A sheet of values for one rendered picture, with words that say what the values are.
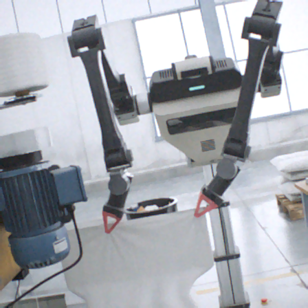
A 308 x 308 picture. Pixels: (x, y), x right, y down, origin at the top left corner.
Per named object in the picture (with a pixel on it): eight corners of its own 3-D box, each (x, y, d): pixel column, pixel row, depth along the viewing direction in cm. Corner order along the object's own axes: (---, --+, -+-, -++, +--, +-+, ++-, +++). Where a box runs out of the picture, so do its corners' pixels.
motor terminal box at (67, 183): (83, 205, 116) (73, 164, 115) (92, 210, 106) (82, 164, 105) (53, 213, 113) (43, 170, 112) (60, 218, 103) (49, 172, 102)
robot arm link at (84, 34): (97, 2, 127) (66, 11, 128) (100, 34, 121) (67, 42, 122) (130, 83, 167) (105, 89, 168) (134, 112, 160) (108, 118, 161)
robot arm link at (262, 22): (289, -8, 116) (255, -14, 119) (277, 34, 114) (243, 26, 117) (284, 57, 158) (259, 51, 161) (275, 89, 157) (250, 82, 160)
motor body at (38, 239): (78, 247, 114) (57, 157, 111) (65, 267, 98) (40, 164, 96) (27, 256, 115) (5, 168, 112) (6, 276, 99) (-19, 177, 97)
